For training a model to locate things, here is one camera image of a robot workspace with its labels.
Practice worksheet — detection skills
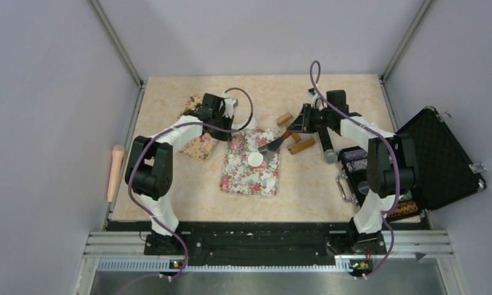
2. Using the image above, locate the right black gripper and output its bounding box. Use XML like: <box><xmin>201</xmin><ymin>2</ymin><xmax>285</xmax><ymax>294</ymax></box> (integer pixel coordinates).
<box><xmin>288</xmin><ymin>103</ymin><xmax>333</xmax><ymax>134</ymax></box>

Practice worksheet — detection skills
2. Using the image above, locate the wooden double-ended rolling pin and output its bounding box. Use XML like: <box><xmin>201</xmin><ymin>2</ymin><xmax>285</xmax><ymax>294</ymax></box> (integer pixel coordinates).
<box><xmin>276</xmin><ymin>112</ymin><xmax>315</xmax><ymax>155</ymax></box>

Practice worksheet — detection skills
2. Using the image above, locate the white dough piece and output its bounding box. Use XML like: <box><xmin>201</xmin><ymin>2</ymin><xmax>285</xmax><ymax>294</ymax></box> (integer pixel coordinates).
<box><xmin>232</xmin><ymin>118</ymin><xmax>258</xmax><ymax>132</ymax></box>

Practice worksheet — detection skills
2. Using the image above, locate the round cut dough wrapper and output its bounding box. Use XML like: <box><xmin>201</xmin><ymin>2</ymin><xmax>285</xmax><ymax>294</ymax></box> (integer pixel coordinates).
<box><xmin>247</xmin><ymin>152</ymin><xmax>264</xmax><ymax>167</ymax></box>

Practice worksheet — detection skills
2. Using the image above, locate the metal scraper with red handle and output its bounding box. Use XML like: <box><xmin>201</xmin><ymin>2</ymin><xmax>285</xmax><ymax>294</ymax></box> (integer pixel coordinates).
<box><xmin>258</xmin><ymin>131</ymin><xmax>293</xmax><ymax>155</ymax></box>

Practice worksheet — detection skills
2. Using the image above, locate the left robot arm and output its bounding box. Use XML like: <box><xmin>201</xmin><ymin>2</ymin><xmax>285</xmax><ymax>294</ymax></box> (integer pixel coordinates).
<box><xmin>125</xmin><ymin>93</ymin><xmax>238</xmax><ymax>254</ymax></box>

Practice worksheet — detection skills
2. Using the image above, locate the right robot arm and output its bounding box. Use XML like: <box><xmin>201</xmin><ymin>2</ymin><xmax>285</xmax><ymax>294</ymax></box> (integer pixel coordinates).
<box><xmin>288</xmin><ymin>89</ymin><xmax>419</xmax><ymax>253</ymax></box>

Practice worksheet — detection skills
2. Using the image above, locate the black ridged rolling stick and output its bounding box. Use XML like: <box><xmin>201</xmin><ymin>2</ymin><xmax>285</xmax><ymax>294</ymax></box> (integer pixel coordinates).
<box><xmin>317</xmin><ymin>128</ymin><xmax>335</xmax><ymax>154</ymax></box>

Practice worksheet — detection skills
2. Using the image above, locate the yellow floral cloth pad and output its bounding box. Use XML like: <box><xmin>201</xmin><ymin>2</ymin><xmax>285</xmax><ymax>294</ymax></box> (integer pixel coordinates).
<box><xmin>178</xmin><ymin>94</ymin><xmax>218</xmax><ymax>160</ymax></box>

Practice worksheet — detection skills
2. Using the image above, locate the grey round knob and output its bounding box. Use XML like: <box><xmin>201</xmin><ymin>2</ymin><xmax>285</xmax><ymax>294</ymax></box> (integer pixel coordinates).
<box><xmin>323</xmin><ymin>149</ymin><xmax>338</xmax><ymax>164</ymax></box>

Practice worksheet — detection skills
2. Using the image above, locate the open black poker chip case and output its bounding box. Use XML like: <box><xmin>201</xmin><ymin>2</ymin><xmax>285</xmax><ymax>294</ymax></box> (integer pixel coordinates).
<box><xmin>338</xmin><ymin>106</ymin><xmax>487</xmax><ymax>221</ymax></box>

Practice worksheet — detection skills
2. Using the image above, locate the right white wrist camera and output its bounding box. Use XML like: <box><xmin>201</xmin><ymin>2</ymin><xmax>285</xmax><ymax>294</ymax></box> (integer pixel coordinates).
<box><xmin>307</xmin><ymin>88</ymin><xmax>323</xmax><ymax>109</ymax></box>

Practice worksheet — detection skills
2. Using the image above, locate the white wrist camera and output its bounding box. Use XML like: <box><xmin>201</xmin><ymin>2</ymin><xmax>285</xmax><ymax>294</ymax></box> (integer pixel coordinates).
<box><xmin>307</xmin><ymin>88</ymin><xmax>323</xmax><ymax>109</ymax></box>
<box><xmin>223</xmin><ymin>97</ymin><xmax>238</xmax><ymax>118</ymax></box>

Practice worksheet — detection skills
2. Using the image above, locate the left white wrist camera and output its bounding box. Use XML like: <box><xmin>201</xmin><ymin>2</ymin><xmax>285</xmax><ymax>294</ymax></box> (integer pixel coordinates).
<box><xmin>223</xmin><ymin>97</ymin><xmax>238</xmax><ymax>118</ymax></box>

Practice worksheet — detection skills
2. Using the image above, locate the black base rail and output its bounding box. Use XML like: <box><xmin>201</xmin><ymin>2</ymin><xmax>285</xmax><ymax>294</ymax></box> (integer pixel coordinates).
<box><xmin>82</xmin><ymin>219</ymin><xmax>451</xmax><ymax>273</ymax></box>

